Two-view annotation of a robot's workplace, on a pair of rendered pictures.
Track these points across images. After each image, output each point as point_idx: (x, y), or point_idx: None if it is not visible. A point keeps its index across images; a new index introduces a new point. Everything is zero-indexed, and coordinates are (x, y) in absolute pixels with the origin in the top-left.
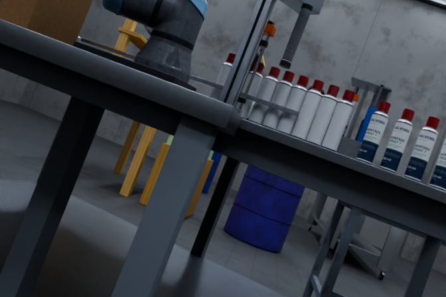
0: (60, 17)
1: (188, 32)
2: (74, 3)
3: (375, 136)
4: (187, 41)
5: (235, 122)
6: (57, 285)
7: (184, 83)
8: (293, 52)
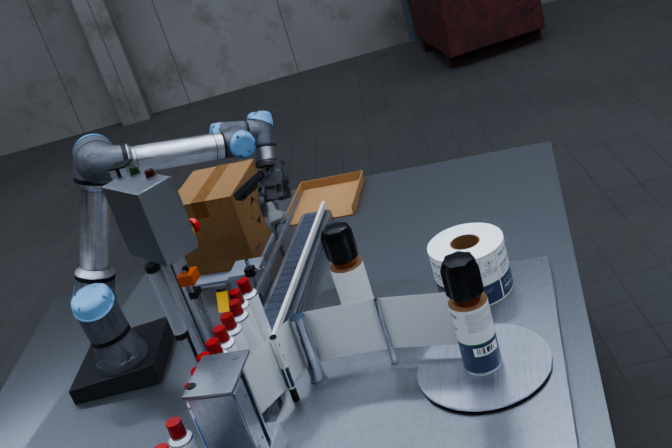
0: (212, 241)
1: (89, 338)
2: (215, 223)
3: None
4: (94, 344)
5: None
6: None
7: (99, 383)
8: (169, 322)
